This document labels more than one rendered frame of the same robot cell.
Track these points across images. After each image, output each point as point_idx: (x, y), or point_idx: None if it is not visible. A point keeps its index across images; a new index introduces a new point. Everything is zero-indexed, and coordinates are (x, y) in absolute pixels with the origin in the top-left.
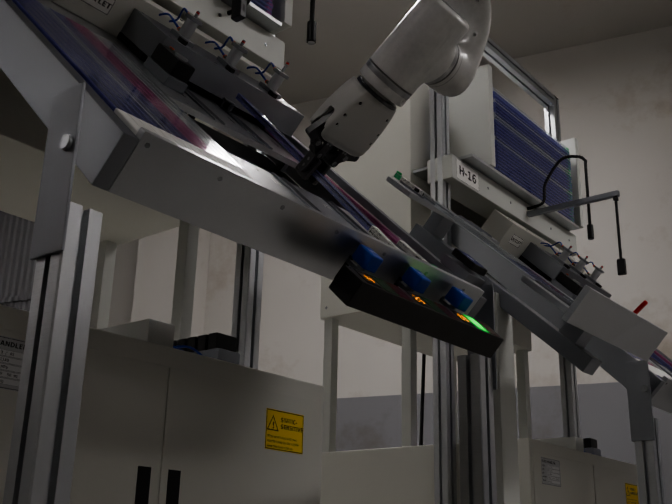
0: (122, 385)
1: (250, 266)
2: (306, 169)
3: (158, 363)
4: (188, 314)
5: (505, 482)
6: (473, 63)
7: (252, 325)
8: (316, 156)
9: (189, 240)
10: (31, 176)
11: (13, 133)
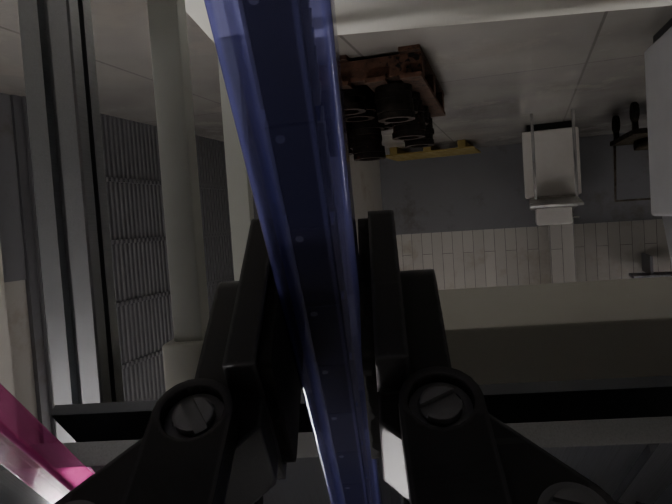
0: None
1: (82, 213)
2: (409, 282)
3: None
4: (168, 131)
5: None
6: None
7: (47, 69)
8: (474, 381)
9: (193, 285)
10: (493, 308)
11: (635, 330)
